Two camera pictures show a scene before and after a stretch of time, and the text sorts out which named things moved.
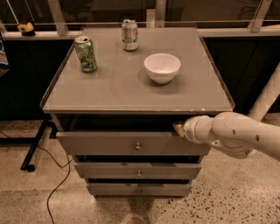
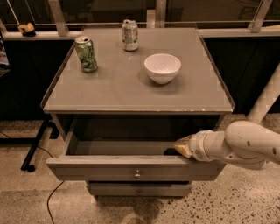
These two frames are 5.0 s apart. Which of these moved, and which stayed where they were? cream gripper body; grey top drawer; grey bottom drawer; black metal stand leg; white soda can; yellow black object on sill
Moved: grey top drawer; cream gripper body
Stayed: grey bottom drawer; white soda can; black metal stand leg; yellow black object on sill
